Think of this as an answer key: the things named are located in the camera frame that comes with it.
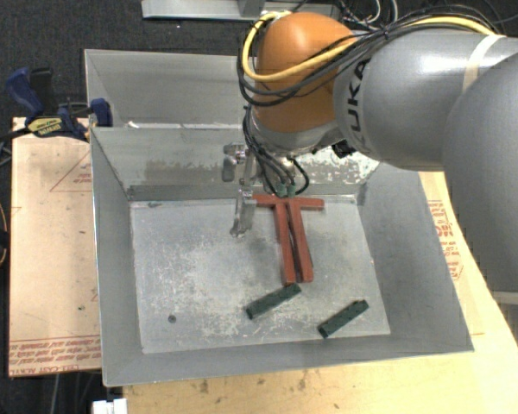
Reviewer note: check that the grey metal bin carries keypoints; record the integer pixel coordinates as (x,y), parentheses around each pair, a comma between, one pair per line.
(207,283)

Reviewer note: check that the black cylinder on white bracket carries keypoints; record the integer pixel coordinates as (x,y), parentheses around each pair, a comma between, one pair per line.
(343,148)

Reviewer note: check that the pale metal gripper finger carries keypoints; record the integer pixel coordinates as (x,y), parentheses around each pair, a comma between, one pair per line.
(250,214)
(238,218)

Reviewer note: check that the red-brown flat block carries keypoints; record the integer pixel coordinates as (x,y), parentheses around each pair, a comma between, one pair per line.
(306,203)
(303,248)
(284,248)

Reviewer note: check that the dark green flat block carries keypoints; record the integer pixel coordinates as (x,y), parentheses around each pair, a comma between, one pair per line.
(273,301)
(343,318)

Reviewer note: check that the brown cardboard board, red print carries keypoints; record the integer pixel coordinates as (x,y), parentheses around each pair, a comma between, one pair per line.
(52,240)

